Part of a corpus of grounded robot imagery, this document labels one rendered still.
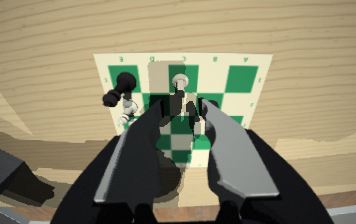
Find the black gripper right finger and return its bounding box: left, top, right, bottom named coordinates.
left=198, top=97, right=334, bottom=224

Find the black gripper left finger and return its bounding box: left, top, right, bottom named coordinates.
left=50, top=99, right=164, bottom=224

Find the green and cream chessboard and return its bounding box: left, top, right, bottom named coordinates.
left=93, top=52, right=273, bottom=167

